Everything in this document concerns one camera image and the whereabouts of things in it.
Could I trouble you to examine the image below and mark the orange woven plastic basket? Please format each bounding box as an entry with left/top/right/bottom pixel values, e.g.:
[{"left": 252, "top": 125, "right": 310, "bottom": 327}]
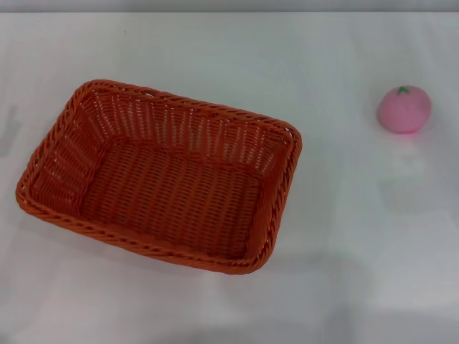
[{"left": 15, "top": 79, "right": 303, "bottom": 277}]

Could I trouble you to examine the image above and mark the pink toy peach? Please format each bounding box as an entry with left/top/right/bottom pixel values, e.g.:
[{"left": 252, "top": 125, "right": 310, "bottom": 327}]
[{"left": 375, "top": 85, "right": 433, "bottom": 135}]

